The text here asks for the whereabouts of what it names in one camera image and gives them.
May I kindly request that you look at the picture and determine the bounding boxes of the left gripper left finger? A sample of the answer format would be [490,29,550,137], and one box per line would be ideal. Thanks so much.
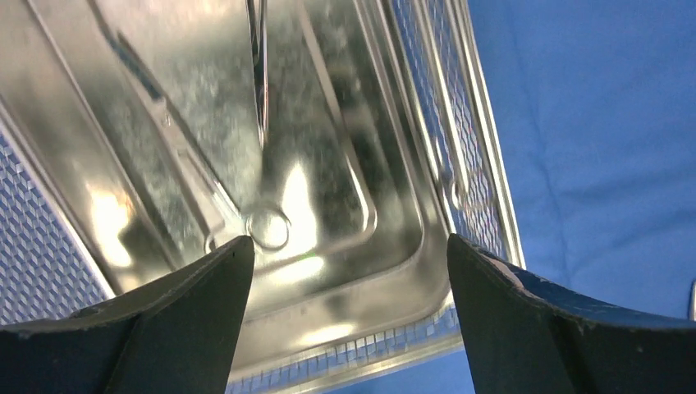
[1,236,254,393]

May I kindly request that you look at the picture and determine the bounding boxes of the steel surgical scissors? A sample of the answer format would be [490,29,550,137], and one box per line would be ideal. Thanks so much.
[688,281,696,322]

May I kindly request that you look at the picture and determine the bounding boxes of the metal mesh tray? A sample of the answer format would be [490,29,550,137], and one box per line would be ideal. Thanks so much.
[0,0,528,394]

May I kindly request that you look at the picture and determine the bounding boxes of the blue surgical wrap cloth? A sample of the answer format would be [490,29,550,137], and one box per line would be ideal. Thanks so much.
[326,0,696,394]

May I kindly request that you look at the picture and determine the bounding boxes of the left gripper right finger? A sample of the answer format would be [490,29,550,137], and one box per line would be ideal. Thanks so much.
[446,234,695,393]

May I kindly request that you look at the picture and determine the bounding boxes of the steel needle holder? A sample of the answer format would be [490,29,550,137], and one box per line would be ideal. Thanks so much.
[246,0,269,148]

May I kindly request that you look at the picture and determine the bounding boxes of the steel instrument pan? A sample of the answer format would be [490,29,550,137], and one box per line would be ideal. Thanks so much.
[0,0,452,382]

